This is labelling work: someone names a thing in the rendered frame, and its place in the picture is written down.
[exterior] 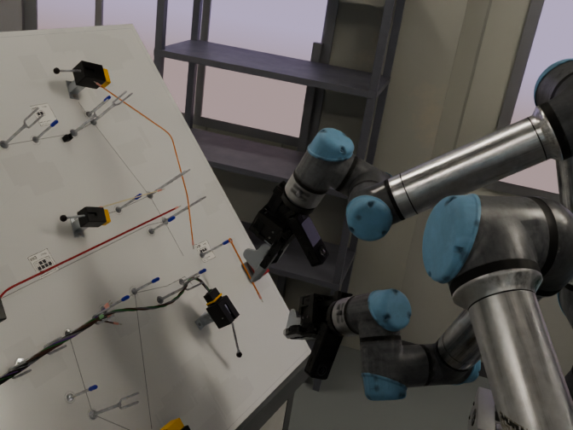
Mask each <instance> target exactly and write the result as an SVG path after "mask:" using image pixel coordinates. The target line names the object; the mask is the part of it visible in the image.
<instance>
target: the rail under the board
mask: <svg viewBox="0 0 573 430"><path fill-rule="evenodd" d="M309 357H310V355H309V356H308V357H307V358H306V359H305V360H304V361H303V362H302V363H301V364H300V365H299V366H298V367H297V368H296V369H295V370H294V371H293V372H292V373H291V374H290V375H289V376H288V377H287V378H286V379H285V380H284V381H283V382H282V383H281V384H280V385H279V386H278V387H277V388H276V389H275V390H274V391H273V392H272V393H271V394H270V395H269V396H268V397H267V398H266V399H265V400H264V401H263V402H262V403H261V404H260V405H259V406H258V407H257V408H256V409H255V410H254V411H253V412H252V413H251V414H250V415H249V416H248V417H247V418H246V419H245V420H244V421H243V422H242V423H241V424H240V425H239V426H238V427H237V428H236V429H235V430H259V429H260V428H261V427H262V426H263V425H264V424H265V423H266V422H267V421H268V420H269V418H270V417H271V416H272V415H273V414H274V413H275V412H276V411H277V410H278V409H279V408H280V407H281V406H282V405H283V404H284V403H285V402H286V401H287V400H288V399H289V398H290V397H291V396H292V395H293V394H294V392H295V391H296V390H297V389H298V388H299V387H300V386H301V385H302V384H303V383H304V382H305V381H306V380H307V378H308V377H309V376H308V375H307V374H306V373H305V371H304V369H305V366H306V364H307V362H308V359H309Z"/></svg>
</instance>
